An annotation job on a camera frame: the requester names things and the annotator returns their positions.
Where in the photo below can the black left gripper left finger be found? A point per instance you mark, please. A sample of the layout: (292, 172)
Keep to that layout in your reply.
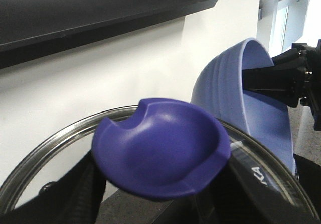
(75, 198)

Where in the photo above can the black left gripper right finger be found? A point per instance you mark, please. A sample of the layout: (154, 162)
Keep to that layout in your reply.
(234, 195)

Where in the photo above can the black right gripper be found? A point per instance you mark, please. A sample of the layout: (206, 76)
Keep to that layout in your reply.
(283, 81)

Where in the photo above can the light blue plastic bowl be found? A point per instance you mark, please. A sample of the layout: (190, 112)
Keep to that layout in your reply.
(219, 91)

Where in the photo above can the glass pot lid blue knob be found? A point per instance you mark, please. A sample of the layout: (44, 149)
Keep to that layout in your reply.
(154, 151)

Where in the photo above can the black range hood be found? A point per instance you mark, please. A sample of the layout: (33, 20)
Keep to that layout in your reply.
(32, 29)

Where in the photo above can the window with grey frame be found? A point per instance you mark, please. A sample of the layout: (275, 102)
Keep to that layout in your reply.
(280, 23)

